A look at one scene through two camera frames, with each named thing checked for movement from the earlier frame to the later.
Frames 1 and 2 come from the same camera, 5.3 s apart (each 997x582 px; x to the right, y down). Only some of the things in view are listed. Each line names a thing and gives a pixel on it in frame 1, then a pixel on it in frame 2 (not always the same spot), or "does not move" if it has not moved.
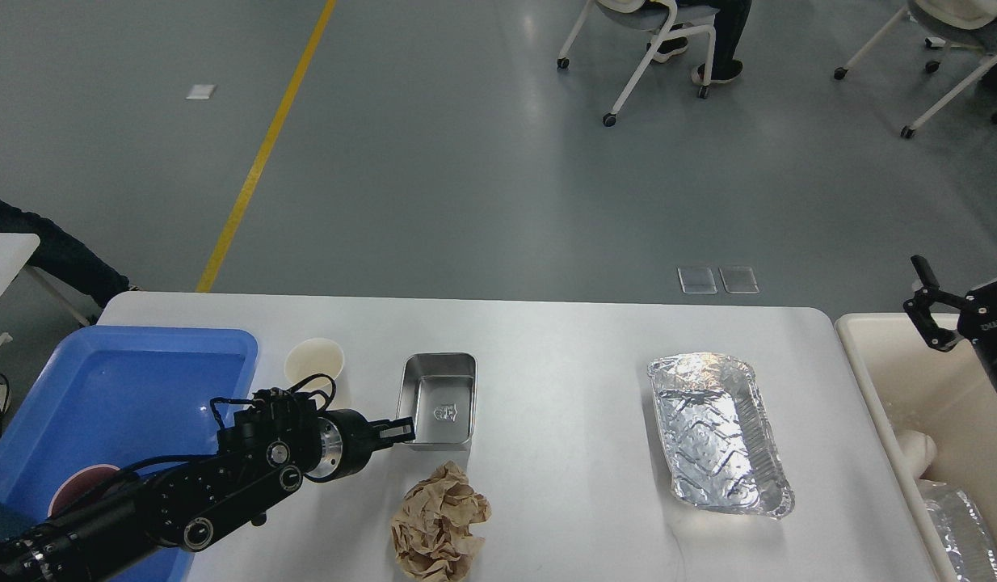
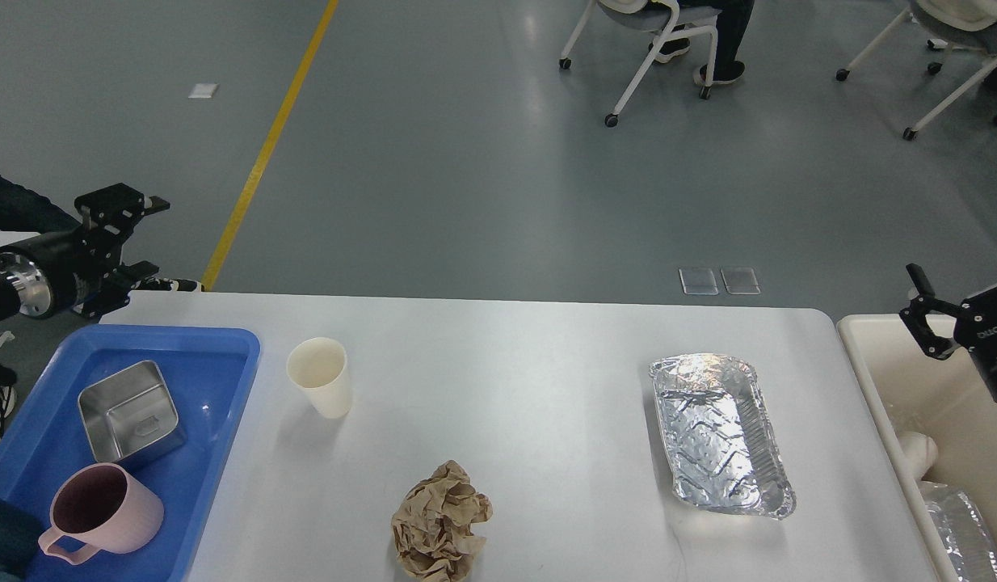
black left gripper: (346, 445) to (68, 255)
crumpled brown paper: (431, 528) does not move
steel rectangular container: (439, 390) to (130, 416)
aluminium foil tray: (721, 447) does not move
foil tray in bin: (962, 534) does not move
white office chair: (662, 16) does not move
